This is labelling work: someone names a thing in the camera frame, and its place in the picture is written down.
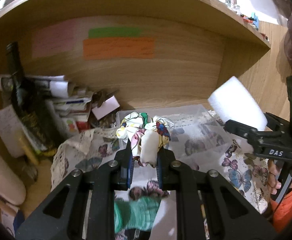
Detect rolled white paper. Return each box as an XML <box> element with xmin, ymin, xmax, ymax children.
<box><xmin>0</xmin><ymin>75</ymin><xmax>75</xmax><ymax>99</ymax></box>

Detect person's hand on gripper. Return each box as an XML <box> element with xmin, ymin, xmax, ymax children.
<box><xmin>267</xmin><ymin>159</ymin><xmax>281</xmax><ymax>195</ymax></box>

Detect white soft cloth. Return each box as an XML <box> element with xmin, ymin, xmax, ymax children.
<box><xmin>140</xmin><ymin>130</ymin><xmax>159</xmax><ymax>167</ymax></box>

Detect dark glass wine bottle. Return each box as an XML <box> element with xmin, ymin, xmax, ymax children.
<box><xmin>6</xmin><ymin>42</ymin><xmax>62</xmax><ymax>157</ymax></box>

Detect white notepad with writing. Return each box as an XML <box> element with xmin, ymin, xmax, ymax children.
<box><xmin>0</xmin><ymin>105</ymin><xmax>25</xmax><ymax>158</ymax></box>

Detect green knitted cloth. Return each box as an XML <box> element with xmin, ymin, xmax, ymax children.
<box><xmin>114</xmin><ymin>196</ymin><xmax>161</xmax><ymax>233</ymax></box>

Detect green sticky paper note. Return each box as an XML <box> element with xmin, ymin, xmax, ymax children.
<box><xmin>88</xmin><ymin>27</ymin><xmax>142</xmax><ymax>38</ymax></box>

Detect white foam sponge block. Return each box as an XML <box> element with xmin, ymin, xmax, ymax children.
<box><xmin>208</xmin><ymin>76</ymin><xmax>267</xmax><ymax>131</ymax></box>

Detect clear plastic storage box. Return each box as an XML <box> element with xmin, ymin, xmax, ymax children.
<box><xmin>115</xmin><ymin>103</ymin><xmax>236</xmax><ymax>160</ymax></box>

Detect small white cardboard box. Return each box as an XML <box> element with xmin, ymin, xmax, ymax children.
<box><xmin>91</xmin><ymin>95</ymin><xmax>120</xmax><ymax>120</ymax></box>

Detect orange sticky paper note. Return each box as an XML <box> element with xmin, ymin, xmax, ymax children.
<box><xmin>83</xmin><ymin>37</ymin><xmax>155</xmax><ymax>60</ymax></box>

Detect butterfly print lace tablecloth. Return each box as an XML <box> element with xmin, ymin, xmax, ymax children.
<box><xmin>51</xmin><ymin>105</ymin><xmax>269</xmax><ymax>213</ymax></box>

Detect stack of papers and books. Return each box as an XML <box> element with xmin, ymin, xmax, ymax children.
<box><xmin>43</xmin><ymin>80</ymin><xmax>119</xmax><ymax>138</ymax></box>

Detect floral patterned fabric scrunchie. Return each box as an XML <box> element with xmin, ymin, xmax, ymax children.
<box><xmin>116</xmin><ymin>112</ymin><xmax>174</xmax><ymax>166</ymax></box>

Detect beige cushion roll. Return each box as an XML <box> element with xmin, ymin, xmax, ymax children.
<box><xmin>0</xmin><ymin>155</ymin><xmax>26</xmax><ymax>206</ymax></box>

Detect pink sticky paper note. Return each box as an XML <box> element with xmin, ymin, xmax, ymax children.
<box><xmin>32</xmin><ymin>19</ymin><xmax>88</xmax><ymax>59</ymax></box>

